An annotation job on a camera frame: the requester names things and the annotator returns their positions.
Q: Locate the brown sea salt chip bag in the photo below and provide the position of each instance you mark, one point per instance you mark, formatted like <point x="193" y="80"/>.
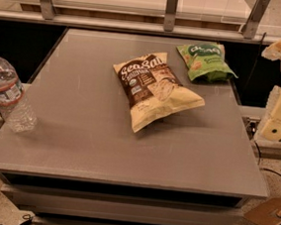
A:
<point x="153" y="90"/>

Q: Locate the green chip bag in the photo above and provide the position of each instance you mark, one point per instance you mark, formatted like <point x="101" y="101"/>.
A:
<point x="206" y="61"/>

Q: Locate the clear plastic water bottle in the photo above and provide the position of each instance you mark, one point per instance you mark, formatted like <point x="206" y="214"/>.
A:
<point x="15" y="107"/>

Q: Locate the grey drawer cabinet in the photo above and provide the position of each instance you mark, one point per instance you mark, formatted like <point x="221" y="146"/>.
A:
<point x="60" y="201"/>

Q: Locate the metal window frame rail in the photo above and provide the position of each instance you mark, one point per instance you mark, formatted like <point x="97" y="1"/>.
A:
<point x="231" y="20"/>

